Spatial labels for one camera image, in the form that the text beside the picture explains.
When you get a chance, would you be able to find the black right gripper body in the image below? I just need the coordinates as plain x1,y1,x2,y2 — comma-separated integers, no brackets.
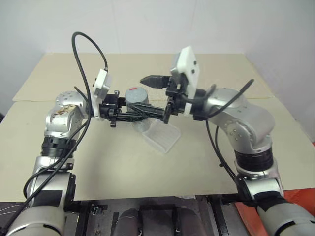
165,75,190,118

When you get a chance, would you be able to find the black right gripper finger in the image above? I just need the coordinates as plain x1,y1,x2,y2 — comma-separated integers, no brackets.
162,101,173,125
120,97,165,117
139,74,171,89

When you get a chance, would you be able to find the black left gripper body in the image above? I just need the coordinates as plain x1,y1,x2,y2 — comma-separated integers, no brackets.
99,90,126,129

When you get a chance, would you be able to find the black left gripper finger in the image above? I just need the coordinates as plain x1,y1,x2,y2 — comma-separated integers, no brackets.
115,111,150,123

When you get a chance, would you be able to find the grey jar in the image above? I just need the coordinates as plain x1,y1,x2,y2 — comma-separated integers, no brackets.
125,98,151,133

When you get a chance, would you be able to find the grey lid with red mark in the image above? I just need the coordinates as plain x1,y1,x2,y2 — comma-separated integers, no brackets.
124,86,149,107

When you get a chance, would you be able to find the clear plastic box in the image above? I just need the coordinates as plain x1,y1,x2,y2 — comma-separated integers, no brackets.
141,121,181,154

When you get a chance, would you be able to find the dark rounded shape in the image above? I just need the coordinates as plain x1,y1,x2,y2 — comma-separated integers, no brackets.
115,208,144,236

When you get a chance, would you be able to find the black cloth with white lines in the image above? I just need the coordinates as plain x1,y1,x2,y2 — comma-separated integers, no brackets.
0,201,33,223

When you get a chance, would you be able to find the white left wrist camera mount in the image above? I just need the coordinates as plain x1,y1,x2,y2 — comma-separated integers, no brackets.
90,68,114,121

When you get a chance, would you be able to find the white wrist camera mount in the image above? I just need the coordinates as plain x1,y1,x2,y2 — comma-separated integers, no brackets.
90,68,114,121
170,45,201,117

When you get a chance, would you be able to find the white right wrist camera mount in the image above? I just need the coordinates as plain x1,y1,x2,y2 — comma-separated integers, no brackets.
170,45,201,117

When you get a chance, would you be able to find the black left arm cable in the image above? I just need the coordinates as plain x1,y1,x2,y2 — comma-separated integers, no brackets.
0,31,110,231

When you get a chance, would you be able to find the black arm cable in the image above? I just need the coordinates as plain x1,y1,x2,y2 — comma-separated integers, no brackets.
0,31,110,231
181,78,255,183

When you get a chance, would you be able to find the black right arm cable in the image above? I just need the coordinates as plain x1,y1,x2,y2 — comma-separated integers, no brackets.
181,78,255,183

